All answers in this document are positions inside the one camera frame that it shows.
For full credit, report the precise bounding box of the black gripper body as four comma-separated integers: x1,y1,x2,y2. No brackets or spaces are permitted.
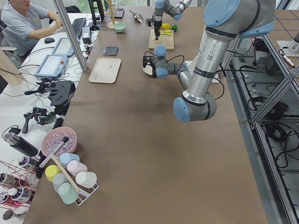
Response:
149,60,157,78
154,20,162,31

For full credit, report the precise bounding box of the beige round plate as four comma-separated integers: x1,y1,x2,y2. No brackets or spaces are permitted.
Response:
142,64,153,76

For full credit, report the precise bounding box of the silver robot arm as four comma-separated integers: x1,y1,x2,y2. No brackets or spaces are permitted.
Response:
143,0,276,122
147,0,192,40

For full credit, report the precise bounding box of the beige rabbit tray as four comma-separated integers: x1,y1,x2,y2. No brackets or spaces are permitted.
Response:
88,57,121,84

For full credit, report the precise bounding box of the whole lemon near lime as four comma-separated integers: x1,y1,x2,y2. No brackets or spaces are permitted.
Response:
161,23,171,29

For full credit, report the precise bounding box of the wooden cutting board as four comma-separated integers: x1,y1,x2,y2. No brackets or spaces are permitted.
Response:
149,29,174,50

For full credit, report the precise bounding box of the green lime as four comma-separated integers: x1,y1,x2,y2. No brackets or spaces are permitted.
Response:
171,24,178,32

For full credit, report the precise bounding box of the metal scoop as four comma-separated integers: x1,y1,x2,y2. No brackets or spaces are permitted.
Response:
129,9,144,23

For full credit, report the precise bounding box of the mint green bowl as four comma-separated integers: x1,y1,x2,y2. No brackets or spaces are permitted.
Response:
113,22,127,34

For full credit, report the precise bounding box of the wooden cup tree stand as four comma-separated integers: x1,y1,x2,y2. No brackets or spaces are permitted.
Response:
105,0,119,30

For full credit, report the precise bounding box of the grey folded cloth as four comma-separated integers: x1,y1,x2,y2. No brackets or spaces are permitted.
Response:
103,46,119,56

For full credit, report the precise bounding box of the black keyboard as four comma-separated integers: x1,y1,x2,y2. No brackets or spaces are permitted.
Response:
72,18,86,39

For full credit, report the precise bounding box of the teach pendant tablet far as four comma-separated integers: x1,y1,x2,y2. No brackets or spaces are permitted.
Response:
52,38,74,57

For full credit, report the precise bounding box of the teach pendant tablet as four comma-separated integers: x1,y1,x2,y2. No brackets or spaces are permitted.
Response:
35,54,68,77
52,38,74,57

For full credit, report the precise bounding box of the teach pendant tablet near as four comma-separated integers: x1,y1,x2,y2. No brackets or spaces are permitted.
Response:
35,54,68,77

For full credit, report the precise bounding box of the black computer mouse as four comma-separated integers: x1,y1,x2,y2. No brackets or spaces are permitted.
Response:
44,37,55,44

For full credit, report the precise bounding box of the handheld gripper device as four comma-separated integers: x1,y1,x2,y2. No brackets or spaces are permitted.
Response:
21,106,56,133

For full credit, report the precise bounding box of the blue cup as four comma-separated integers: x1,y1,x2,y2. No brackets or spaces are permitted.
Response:
59,153,80,168

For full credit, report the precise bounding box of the pink cup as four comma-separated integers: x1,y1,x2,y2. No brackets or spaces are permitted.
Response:
66,160,87,177

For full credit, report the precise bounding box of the pink bowl with ice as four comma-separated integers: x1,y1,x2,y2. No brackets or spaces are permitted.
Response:
41,126,78,157

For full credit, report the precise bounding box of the white cup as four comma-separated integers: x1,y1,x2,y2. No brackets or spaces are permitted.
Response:
76,171,97,188

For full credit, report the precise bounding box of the seated person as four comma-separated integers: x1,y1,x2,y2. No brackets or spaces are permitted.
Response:
1,0,63,59

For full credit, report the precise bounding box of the white cup rack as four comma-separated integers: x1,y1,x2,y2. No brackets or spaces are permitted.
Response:
50,155,100,206

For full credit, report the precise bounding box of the yellow cup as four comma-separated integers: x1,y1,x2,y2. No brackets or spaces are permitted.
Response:
45,165,61,182

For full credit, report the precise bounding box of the grey cup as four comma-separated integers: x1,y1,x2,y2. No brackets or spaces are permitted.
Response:
52,173,69,192

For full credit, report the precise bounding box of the mint cup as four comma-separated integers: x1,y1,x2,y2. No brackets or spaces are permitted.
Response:
57,182,79,204

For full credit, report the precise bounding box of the black thermos bottle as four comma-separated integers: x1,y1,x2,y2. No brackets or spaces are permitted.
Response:
3,132,38,157

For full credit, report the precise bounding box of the black gripper camera mount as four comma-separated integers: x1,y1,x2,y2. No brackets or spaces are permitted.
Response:
142,51,153,68

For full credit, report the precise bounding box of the white pedestal column base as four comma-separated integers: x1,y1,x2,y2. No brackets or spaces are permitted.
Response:
184,28,225,83

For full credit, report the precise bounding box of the aluminium frame post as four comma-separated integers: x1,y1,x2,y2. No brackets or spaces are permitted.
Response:
53,0,88,72

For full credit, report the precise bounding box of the metal tongs handle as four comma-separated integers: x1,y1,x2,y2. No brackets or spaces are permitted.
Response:
39,136,69,168

